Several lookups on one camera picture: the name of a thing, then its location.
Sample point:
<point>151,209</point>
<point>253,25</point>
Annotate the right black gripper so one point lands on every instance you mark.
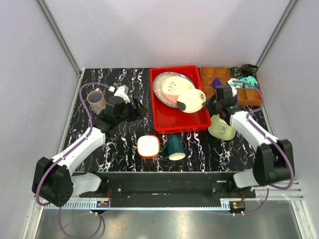
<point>208,104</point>

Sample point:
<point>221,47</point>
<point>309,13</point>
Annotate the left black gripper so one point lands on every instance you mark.
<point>140,110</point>

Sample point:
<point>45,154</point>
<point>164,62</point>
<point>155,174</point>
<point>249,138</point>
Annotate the speckled grey large plate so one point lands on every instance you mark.
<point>157,84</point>

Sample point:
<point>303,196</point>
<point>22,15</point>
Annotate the pink cream round plate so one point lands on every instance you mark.
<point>175,86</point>

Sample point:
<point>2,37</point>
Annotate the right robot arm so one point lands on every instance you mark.
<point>274,160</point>

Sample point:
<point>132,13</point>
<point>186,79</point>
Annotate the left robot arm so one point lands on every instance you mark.
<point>54,180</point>

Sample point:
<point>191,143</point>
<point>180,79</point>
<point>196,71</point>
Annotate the purple cloth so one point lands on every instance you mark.
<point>216,82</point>

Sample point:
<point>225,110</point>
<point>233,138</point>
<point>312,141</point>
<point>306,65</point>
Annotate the white mint sock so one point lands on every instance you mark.
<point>236,83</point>

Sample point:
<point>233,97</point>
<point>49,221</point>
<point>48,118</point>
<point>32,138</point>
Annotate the wooden compartment organizer tray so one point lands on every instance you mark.
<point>246,97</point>

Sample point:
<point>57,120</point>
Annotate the dark patterned sock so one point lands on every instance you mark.
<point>235,72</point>

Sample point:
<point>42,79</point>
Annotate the green panda square dish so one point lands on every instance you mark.
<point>220,129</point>

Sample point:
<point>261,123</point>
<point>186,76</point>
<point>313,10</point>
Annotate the mint green sock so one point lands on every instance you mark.
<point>250,82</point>

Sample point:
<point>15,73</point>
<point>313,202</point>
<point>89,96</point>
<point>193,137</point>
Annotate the brown dark rolled sock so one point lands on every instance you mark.
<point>249,70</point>

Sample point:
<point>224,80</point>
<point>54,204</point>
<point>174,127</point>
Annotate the orange white square bowl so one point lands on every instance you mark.
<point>148,146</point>

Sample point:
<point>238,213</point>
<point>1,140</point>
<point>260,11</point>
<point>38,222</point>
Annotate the iridescent pink cup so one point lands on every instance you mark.
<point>96,100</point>

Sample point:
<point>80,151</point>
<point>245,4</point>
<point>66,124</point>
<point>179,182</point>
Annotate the dark green mug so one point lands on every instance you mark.
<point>174,149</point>

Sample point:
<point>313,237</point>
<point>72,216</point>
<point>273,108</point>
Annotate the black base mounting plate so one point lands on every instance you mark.
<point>169,190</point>

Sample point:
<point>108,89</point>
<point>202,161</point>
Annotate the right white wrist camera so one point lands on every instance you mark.
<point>233,88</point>

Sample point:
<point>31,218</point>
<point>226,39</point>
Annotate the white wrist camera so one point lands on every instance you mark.
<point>233,88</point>
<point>121,91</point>

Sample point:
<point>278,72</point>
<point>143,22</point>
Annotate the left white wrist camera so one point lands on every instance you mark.
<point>121,91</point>

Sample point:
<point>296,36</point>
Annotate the aluminium frame rail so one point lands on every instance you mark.
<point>57,33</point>

